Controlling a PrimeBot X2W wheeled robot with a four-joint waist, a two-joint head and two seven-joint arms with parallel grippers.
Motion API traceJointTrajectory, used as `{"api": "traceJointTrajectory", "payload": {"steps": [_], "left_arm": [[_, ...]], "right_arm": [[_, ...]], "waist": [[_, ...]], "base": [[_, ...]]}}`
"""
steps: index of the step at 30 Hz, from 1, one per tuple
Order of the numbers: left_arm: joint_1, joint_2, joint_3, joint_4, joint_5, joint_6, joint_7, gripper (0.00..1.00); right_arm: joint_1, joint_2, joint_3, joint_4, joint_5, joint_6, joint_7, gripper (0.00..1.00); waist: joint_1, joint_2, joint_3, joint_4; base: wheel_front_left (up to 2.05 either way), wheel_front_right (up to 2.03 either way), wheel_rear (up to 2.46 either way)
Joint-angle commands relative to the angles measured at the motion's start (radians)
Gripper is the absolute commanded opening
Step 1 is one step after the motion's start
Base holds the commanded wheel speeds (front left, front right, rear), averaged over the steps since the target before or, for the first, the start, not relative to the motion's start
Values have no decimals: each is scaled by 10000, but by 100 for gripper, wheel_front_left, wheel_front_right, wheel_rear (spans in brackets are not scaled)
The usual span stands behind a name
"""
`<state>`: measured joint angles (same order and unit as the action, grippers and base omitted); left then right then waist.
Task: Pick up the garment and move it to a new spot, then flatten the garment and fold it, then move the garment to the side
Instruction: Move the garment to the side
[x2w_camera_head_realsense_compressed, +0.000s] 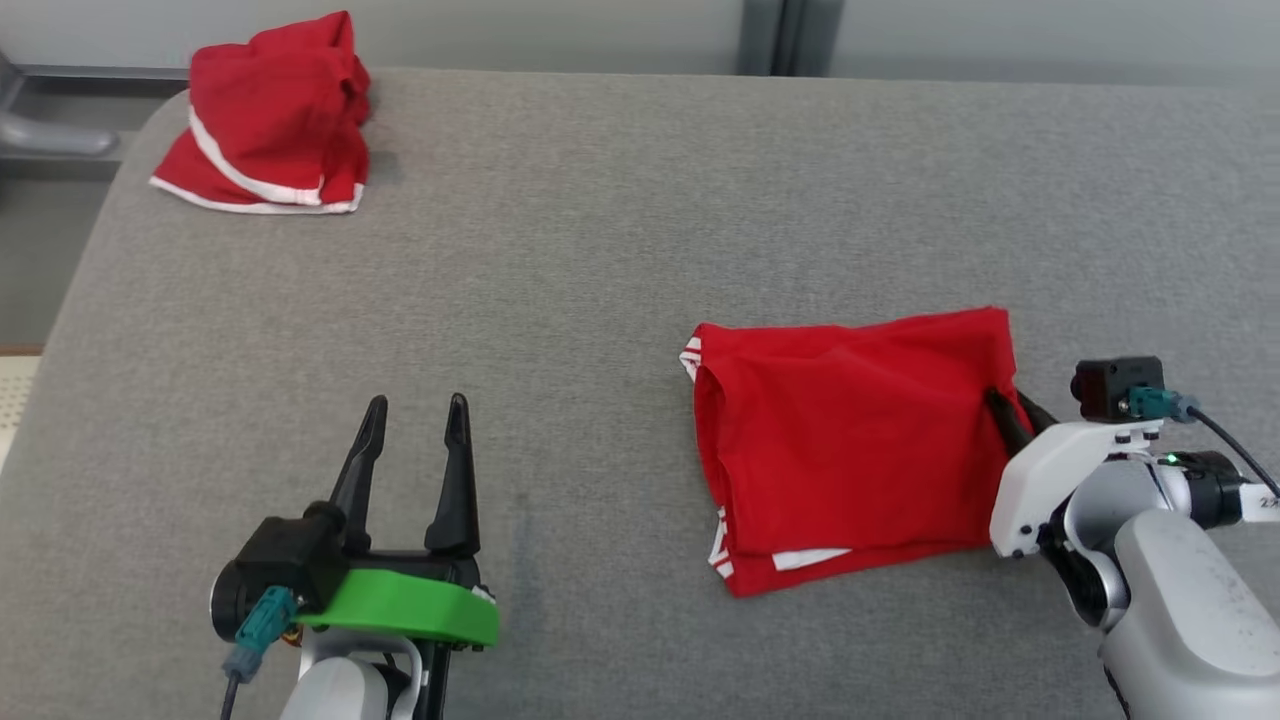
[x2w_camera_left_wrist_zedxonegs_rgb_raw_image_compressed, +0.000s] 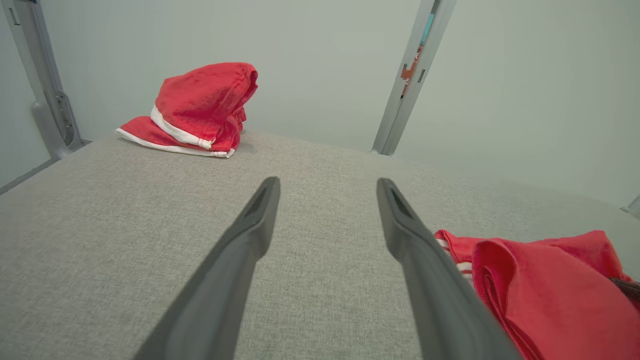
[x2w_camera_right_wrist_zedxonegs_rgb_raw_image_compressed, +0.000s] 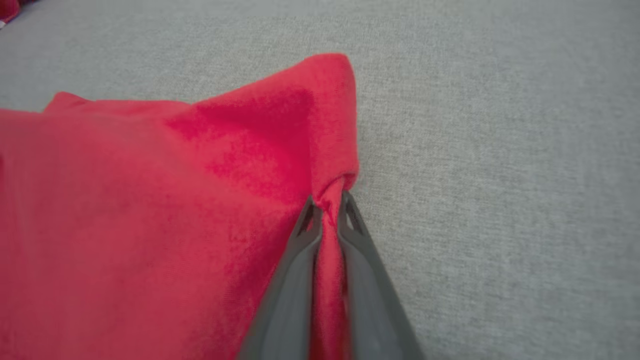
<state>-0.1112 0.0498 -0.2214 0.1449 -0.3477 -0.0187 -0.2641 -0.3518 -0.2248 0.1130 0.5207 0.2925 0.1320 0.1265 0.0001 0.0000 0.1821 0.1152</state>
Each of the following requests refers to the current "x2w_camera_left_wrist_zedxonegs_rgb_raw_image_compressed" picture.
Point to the grey double post orange strip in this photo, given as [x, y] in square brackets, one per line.
[402, 110]

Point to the red jersey with black lettering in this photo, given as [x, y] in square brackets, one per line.
[550, 300]

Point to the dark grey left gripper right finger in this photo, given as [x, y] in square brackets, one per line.
[440, 310]

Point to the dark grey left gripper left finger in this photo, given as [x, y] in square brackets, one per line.
[215, 300]

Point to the red shorts with white stripe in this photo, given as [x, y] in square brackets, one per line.
[200, 100]

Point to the grey slotted post with foot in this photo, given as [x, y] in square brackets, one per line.
[50, 110]

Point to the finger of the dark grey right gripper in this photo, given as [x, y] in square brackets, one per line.
[629, 287]

